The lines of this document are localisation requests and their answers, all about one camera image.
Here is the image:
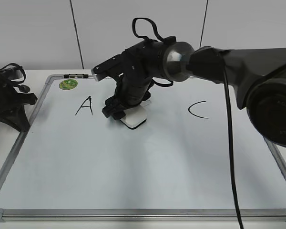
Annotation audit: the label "green round magnet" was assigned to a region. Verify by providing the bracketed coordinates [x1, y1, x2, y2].
[59, 79, 78, 90]

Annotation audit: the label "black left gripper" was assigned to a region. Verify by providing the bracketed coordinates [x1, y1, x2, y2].
[0, 63, 37, 132]

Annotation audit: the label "black cables on left gripper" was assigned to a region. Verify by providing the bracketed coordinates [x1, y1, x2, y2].
[0, 62, 31, 93]

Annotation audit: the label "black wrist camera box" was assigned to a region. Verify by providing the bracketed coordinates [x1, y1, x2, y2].
[91, 54, 123, 82]

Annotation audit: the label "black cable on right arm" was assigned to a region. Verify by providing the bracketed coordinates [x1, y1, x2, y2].
[223, 63, 244, 229]

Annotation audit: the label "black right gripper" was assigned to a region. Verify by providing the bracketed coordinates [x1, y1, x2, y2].
[102, 41, 172, 120]

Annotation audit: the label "black looped wrist cable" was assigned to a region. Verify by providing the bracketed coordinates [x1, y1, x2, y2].
[132, 17, 177, 43]

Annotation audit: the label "white board with grey frame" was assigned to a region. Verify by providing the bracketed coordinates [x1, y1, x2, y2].
[0, 73, 286, 223]

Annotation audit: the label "black grey hanger clip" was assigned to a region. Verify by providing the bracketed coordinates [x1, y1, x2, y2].
[63, 74, 89, 79]

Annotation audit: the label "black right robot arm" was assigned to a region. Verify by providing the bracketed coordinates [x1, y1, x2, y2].
[93, 40, 286, 147]

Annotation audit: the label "white board eraser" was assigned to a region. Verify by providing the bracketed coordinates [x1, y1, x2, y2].
[121, 105, 147, 130]

